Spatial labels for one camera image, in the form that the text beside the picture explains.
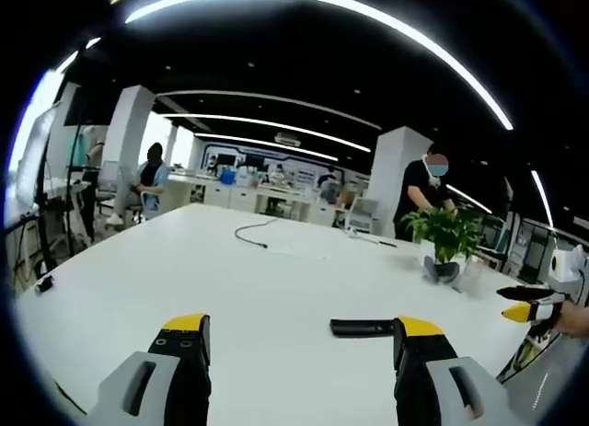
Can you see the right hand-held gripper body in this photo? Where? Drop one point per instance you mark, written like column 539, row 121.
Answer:
column 567, row 272

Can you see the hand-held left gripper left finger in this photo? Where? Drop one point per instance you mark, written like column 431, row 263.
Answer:
column 179, row 371

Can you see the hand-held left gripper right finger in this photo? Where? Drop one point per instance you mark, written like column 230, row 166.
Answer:
column 423, row 371

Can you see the black remote control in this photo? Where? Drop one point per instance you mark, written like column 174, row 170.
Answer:
column 361, row 327

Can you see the person's right hand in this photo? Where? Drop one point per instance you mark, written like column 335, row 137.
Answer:
column 575, row 318

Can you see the clear glass cup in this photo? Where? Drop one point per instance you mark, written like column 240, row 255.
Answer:
column 471, row 276

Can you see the green potted plant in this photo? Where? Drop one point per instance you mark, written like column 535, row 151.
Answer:
column 444, row 235

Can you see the black pen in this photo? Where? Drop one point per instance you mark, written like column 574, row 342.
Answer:
column 387, row 244

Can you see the small black device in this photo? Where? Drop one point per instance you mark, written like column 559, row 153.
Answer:
column 44, row 284

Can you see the white office chair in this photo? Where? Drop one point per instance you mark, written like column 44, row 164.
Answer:
column 361, row 216

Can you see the white office desk row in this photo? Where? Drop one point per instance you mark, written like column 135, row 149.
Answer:
column 248, row 193

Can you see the grey office chair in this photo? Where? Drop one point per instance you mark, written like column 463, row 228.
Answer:
column 108, row 184

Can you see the blue storage box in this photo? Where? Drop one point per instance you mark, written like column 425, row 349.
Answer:
column 227, row 176

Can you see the black tripod stand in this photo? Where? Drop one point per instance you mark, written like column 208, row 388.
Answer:
column 46, row 200

